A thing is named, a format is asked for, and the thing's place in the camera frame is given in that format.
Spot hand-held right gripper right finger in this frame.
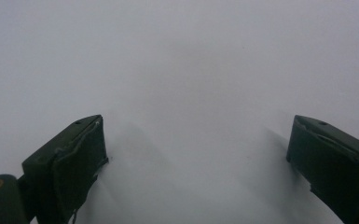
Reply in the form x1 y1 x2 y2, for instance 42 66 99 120
285 114 359 224

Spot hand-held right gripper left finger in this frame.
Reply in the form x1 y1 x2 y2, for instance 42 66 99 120
21 114 109 224

